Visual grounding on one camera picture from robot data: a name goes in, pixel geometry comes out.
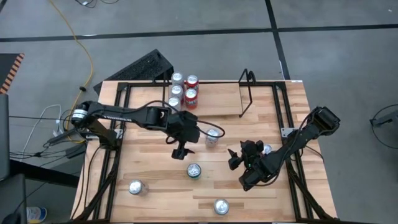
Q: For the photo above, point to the black orange striped mat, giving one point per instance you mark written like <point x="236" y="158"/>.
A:
<point x="7" y="68"/>

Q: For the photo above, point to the white pink Spindrift can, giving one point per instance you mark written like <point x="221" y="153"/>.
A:
<point x="176" y="91"/>
<point x="174" y="102"/>
<point x="177" y="77"/>

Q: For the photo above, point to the orange Fanta can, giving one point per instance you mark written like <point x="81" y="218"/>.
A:
<point x="190" y="98"/>
<point x="192" y="81"/>

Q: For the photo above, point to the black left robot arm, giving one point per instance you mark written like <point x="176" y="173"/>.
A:
<point x="124" y="115"/>

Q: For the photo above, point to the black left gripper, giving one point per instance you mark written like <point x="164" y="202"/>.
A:
<point x="185" y="127"/>

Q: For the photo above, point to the silver Diet Coke can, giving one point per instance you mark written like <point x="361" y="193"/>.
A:
<point x="267" y="148"/>
<point x="212" y="138"/>
<point x="136" y="186"/>
<point x="221" y="206"/>

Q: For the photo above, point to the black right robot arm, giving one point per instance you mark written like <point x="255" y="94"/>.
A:
<point x="295" y="146"/>

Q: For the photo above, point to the black power strip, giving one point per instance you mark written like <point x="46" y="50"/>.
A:
<point x="60" y="139"/>

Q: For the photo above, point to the green Sprite can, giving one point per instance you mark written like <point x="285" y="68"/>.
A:
<point x="194" y="170"/>

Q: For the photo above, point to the black power brick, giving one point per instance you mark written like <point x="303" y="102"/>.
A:
<point x="76" y="151"/>

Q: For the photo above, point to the white blue yellow object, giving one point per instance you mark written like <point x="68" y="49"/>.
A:
<point x="35" y="214"/>

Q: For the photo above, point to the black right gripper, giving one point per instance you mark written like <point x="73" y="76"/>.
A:
<point x="252" y="154"/>

